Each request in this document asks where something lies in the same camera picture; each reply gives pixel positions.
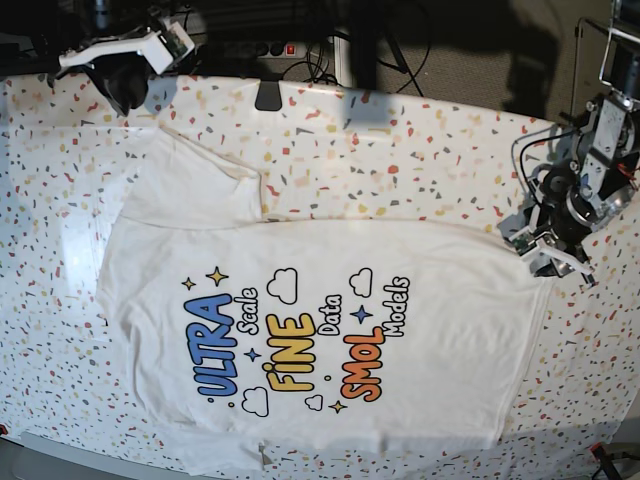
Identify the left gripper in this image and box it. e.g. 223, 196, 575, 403
498, 202, 596, 286

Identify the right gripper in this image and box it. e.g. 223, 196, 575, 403
58, 19, 174, 115

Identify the white printed T-shirt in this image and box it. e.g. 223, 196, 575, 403
97, 132, 552, 475

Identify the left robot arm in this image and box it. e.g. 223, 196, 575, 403
504, 1, 639, 286

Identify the black table clamp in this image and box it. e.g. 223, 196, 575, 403
254, 73, 283, 112

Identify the white power strip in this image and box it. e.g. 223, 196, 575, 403
216, 40, 308, 60

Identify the red clamp right corner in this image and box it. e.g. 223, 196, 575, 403
590, 443, 606, 463

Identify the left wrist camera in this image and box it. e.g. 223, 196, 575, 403
507, 227, 537, 257

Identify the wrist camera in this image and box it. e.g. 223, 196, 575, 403
144, 22, 195, 75
507, 227, 537, 257

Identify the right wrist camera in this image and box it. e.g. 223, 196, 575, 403
144, 22, 195, 75

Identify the metal stand frame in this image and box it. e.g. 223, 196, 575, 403
561, 16, 639, 125

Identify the black camera pole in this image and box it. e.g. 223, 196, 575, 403
347, 0, 388, 91

